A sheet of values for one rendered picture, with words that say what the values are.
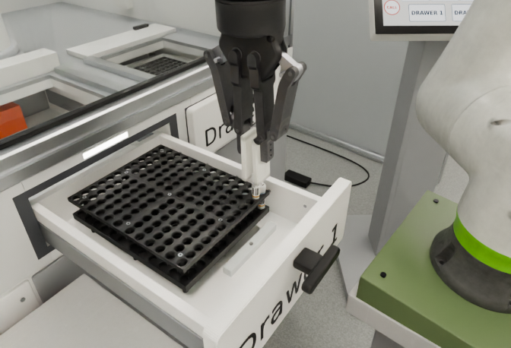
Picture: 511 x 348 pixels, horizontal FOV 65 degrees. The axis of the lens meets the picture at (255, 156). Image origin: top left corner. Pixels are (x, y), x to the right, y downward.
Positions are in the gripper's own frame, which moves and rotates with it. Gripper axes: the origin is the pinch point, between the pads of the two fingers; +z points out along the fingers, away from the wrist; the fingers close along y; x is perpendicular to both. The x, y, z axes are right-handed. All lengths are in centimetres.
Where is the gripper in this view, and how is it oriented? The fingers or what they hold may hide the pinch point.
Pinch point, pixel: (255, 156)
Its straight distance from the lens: 52.6
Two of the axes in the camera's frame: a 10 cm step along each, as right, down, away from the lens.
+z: 0.3, 8.4, 5.3
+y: 8.2, 2.9, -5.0
